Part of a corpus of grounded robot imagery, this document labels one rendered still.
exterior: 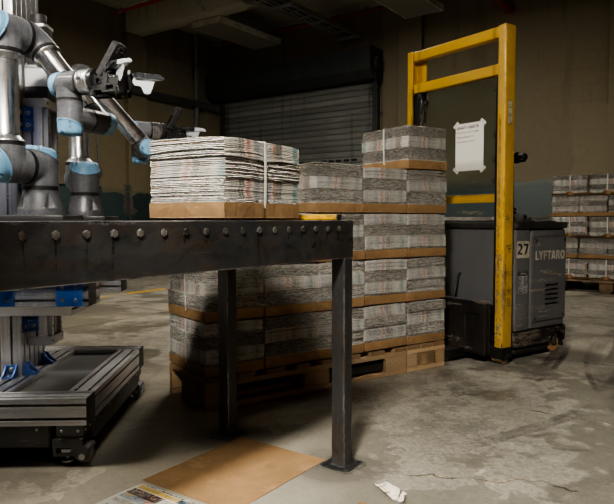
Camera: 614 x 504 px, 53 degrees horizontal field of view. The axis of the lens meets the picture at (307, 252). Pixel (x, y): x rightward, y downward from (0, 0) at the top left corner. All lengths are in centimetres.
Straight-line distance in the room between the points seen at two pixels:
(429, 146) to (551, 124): 595
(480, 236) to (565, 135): 550
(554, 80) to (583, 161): 118
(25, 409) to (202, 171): 99
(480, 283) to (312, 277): 130
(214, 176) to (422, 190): 178
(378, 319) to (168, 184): 162
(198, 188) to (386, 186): 156
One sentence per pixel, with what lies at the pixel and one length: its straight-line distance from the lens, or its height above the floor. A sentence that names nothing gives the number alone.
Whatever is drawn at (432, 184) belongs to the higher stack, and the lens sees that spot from 339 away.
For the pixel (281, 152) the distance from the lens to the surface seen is 193.
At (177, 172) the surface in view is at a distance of 183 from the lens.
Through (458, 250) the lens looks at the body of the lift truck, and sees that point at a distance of 394.
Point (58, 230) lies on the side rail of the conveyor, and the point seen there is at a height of 78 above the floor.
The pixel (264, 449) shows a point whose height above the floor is 0.
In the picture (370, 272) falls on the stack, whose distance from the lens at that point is 311.
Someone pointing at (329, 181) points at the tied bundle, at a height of 98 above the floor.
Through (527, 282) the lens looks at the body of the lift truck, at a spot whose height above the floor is 44.
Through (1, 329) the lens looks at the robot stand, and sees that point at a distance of 255.
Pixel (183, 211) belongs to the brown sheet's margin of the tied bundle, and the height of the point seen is 83.
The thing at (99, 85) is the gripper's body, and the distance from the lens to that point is 199.
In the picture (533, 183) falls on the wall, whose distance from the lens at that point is 926.
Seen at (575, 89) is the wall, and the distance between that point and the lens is 928.
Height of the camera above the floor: 80
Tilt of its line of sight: 3 degrees down
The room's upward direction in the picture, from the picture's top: straight up
